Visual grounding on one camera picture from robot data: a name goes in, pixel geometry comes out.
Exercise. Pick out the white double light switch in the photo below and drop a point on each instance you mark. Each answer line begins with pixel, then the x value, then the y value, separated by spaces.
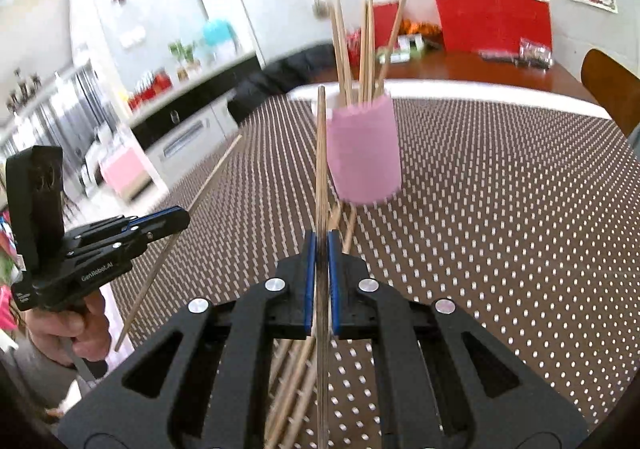
pixel 132 37

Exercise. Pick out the white and black cabinet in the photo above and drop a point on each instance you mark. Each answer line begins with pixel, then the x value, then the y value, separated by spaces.
pixel 200 104

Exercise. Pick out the red box on cabinet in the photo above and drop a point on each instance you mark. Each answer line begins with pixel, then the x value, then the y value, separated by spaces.
pixel 150 89

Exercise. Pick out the clear bag of dark items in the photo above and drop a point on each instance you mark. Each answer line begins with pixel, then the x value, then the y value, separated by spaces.
pixel 535 51

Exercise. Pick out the person's left hand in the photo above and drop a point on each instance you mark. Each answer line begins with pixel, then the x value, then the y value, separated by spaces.
pixel 75 329

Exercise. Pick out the pink cup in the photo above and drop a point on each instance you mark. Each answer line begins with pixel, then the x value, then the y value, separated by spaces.
pixel 365 154

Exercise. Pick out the silver refrigerator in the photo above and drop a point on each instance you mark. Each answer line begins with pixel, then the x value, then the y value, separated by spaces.
pixel 75 114

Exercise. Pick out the orange snack pile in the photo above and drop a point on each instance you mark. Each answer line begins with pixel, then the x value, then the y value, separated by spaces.
pixel 425 29

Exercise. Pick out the tray of small boxes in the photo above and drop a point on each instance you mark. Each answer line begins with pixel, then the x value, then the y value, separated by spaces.
pixel 415 47

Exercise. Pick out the pile of wooden chopsticks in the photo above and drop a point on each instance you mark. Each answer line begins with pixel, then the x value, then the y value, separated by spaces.
pixel 334 218

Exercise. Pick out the brown wooden chair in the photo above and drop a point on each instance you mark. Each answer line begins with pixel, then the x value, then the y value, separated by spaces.
pixel 612 89

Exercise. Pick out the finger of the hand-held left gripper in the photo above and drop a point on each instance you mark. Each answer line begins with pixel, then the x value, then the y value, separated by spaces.
pixel 165 220
pixel 125 249

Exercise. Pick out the brown polka dot tablecloth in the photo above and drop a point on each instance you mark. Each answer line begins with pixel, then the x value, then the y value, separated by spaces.
pixel 500 229

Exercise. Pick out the teal water dispenser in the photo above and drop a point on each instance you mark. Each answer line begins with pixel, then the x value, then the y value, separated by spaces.
pixel 220 34

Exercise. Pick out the potted green plant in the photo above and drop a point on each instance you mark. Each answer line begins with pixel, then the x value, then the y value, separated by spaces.
pixel 182 51

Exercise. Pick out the dark flat packet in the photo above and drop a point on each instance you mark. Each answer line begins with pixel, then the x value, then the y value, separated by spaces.
pixel 497 55

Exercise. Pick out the pink stool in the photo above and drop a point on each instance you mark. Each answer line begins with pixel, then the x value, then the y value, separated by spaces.
pixel 125 174

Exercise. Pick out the black jacket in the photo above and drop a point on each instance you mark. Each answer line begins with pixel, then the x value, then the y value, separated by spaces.
pixel 280 74

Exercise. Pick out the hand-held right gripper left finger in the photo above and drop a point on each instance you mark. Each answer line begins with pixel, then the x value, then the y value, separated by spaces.
pixel 310 279

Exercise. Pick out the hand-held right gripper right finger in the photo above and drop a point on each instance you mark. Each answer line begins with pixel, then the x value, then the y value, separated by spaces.
pixel 334 279

